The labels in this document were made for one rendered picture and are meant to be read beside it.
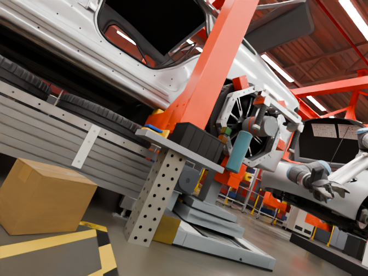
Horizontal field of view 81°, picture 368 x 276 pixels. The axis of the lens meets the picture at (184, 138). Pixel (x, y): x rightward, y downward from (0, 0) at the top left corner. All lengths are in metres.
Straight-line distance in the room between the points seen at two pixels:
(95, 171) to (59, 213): 0.37
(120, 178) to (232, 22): 1.12
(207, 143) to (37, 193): 0.67
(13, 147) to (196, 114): 0.87
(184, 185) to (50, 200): 0.83
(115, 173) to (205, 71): 0.75
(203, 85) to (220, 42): 0.29
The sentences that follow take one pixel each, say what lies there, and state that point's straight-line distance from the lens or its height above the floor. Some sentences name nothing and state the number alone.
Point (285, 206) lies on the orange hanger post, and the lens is 5.69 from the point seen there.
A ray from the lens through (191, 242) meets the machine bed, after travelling 1.24.
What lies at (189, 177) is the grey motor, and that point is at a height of 0.34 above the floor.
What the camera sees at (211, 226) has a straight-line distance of 1.52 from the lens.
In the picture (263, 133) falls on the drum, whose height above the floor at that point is 0.79.
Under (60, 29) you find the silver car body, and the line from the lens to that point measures 1.70.
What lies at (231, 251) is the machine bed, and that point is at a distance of 1.43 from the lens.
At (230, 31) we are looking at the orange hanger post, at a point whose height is 1.24.
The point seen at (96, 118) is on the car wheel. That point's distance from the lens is 1.27.
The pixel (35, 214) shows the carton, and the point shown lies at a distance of 0.80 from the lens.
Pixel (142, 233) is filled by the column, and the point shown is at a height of 0.05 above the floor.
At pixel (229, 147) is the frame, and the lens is 1.44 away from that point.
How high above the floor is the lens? 0.34
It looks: 9 degrees up
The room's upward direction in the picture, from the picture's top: 24 degrees clockwise
